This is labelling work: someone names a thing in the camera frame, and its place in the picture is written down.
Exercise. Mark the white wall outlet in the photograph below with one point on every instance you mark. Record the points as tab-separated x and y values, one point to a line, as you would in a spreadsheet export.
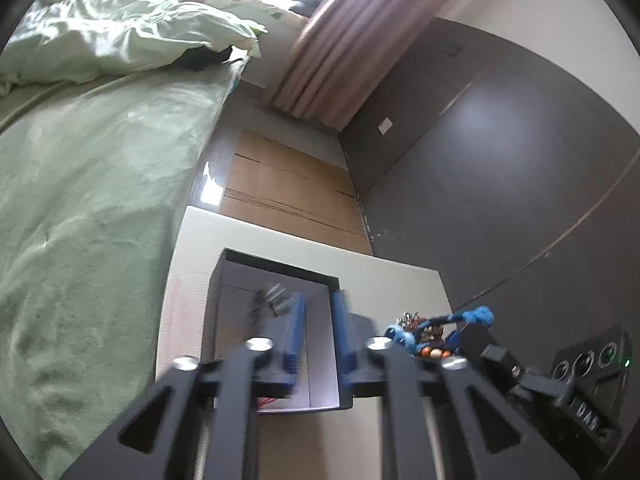
385	125

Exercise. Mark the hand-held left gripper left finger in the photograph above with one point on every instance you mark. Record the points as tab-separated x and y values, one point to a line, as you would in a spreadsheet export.
294	332

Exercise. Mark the bed with green sheet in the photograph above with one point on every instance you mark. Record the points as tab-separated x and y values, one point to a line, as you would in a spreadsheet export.
90	220

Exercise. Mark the pink curtain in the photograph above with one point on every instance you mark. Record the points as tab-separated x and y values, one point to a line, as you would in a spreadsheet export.
345	45

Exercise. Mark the white table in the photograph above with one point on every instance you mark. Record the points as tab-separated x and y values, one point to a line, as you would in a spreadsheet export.
400	280

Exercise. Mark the pale green duvet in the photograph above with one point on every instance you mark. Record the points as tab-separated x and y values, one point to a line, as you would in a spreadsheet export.
110	35

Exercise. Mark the black jewelry box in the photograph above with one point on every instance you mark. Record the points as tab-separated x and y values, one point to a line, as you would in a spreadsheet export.
320	360

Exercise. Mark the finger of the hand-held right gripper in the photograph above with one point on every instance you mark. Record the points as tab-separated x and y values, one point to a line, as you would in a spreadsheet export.
477	342

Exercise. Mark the flat cardboard sheet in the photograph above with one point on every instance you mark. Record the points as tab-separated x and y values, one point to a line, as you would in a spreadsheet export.
290	185

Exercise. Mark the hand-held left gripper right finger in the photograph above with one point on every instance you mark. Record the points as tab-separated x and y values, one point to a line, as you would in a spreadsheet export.
342	335

